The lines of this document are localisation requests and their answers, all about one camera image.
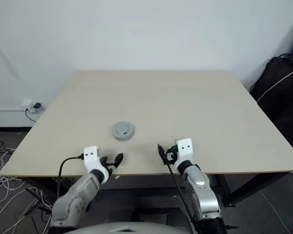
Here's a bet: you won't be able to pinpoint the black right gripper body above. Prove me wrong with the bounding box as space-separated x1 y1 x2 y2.
166 144 179 166

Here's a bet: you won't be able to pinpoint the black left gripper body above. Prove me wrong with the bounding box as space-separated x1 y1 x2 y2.
99 156 116 175

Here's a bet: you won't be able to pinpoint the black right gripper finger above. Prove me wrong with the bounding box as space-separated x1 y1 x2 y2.
157 143 167 167

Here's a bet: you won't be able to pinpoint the motor stator with copper windings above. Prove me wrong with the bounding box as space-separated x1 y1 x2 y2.
111 124 137 142

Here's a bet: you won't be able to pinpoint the beige table with black legs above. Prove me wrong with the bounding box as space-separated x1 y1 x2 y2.
0 70 293 208

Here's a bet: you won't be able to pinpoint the grey robot torso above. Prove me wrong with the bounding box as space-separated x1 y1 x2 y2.
73 220 186 234

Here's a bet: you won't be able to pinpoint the black bag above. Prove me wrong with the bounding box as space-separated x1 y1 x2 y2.
250 56 293 152

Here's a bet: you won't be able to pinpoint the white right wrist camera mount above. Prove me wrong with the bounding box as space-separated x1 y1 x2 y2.
173 137 194 172

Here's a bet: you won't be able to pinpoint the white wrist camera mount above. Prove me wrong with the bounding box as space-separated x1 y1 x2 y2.
84 145 110 183
173 137 194 172

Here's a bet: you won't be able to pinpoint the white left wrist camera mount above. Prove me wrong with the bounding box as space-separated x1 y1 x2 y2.
84 145 110 183

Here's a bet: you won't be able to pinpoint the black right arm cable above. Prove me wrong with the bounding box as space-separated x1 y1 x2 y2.
166 164 199 234

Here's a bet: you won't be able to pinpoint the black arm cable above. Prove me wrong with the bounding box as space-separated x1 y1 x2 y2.
57 154 85 198
166 164 199 234

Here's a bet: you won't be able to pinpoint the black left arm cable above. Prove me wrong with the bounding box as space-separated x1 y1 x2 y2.
57 154 85 198

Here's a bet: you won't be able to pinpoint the black plug cable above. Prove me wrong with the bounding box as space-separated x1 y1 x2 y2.
25 107 38 122

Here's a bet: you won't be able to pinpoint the white wall socket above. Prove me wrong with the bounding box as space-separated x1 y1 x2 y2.
21 98 46 114

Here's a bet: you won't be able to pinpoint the white floor cables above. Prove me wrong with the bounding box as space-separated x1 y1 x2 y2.
0 141 55 221

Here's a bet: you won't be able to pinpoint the white cable over bag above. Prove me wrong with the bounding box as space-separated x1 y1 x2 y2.
256 68 293 103

